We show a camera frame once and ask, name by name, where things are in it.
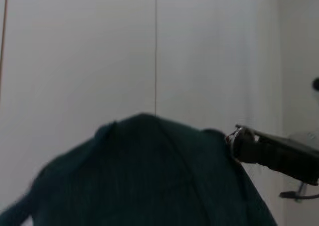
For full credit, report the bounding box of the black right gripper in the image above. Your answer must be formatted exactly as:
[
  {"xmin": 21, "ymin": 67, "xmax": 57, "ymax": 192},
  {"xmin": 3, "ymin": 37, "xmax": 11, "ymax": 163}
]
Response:
[{"xmin": 231, "ymin": 127, "xmax": 319, "ymax": 186}]

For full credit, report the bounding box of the dark teal lunch bag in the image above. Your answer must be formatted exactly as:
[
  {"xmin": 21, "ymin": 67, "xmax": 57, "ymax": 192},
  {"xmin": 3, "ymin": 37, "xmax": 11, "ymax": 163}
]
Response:
[{"xmin": 0, "ymin": 113, "xmax": 279, "ymax": 226}]

